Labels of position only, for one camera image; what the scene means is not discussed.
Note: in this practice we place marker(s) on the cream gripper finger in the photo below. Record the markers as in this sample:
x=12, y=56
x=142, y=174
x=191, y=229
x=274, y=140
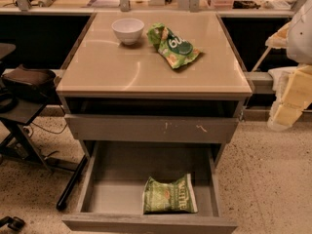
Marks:
x=278, y=40
x=293, y=96

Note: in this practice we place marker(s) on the green jalapeno chip bag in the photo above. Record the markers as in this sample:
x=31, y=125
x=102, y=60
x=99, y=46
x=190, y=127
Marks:
x=174, y=197

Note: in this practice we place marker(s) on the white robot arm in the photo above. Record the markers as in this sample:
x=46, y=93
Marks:
x=299, y=40

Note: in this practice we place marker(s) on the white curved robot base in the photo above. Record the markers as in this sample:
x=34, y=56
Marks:
x=280, y=77

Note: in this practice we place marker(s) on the green chip bag on counter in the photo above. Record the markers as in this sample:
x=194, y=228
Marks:
x=174, y=49

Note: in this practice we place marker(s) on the grey drawer cabinet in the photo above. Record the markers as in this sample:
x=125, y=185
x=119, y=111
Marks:
x=106, y=77

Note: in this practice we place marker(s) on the open middle drawer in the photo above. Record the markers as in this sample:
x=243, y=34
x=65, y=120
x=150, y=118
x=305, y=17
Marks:
x=111, y=196

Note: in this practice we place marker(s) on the closed top drawer front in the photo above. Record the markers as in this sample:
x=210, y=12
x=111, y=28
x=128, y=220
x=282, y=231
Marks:
x=151, y=128

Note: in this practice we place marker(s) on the dark brown bag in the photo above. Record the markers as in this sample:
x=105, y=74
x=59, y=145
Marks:
x=36, y=85

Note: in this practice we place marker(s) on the white ceramic bowl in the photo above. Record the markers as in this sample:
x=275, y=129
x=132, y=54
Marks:
x=128, y=31

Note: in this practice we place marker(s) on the black side stand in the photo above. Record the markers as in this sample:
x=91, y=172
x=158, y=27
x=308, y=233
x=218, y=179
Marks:
x=18, y=145

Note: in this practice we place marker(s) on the black clamp on floor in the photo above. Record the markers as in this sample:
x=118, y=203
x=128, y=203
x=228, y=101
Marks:
x=15, y=223

